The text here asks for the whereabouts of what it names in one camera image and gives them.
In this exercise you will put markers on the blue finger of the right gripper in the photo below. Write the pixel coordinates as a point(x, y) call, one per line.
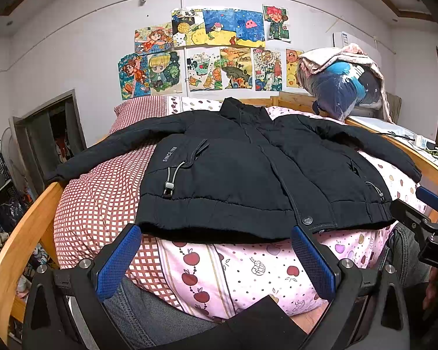
point(428, 197)

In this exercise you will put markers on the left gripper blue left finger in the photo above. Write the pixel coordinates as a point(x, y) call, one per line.
point(113, 260)

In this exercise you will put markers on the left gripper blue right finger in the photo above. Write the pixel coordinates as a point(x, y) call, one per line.
point(320, 264)

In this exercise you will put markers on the black puffer jacket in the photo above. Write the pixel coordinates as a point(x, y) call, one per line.
point(237, 175)

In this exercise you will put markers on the blue clothes in plastic bag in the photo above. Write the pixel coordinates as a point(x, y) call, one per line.
point(342, 87)

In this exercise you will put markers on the person right hand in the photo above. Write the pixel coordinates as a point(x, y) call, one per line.
point(431, 290)

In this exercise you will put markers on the person jeans leg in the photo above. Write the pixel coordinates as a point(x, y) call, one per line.
point(145, 321)

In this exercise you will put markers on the dark doorway wardrobe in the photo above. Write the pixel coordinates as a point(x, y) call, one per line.
point(46, 137)

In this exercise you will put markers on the white air conditioner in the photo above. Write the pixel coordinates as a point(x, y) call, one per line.
point(340, 39)

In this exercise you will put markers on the pink floral blanket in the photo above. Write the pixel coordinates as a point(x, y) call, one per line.
point(317, 60)

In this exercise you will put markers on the yellow bear drawing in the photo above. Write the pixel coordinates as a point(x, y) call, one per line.
point(292, 57)

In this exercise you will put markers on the colourful doodle drawing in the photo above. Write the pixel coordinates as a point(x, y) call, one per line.
point(267, 67)

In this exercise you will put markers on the red hair girl drawing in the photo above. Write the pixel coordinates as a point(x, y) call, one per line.
point(134, 76)

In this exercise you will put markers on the orange landscape drawing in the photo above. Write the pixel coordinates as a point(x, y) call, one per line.
point(236, 64)

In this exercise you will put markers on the blond boy drawing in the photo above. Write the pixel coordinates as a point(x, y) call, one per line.
point(165, 73)

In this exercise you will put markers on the fish and cup drawing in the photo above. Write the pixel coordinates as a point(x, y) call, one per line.
point(204, 70)

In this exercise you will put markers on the red hair soldier drawing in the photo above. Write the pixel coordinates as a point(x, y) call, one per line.
point(277, 17)

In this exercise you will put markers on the mermaid girl drawing upper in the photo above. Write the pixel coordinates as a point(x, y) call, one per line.
point(153, 39)

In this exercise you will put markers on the blue sea yellow sand painting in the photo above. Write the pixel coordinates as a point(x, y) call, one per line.
point(234, 27)

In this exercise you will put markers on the sun and stars drawing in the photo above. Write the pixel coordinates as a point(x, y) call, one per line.
point(188, 28)

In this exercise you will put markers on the wooden bed frame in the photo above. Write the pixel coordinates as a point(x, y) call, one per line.
point(36, 226)

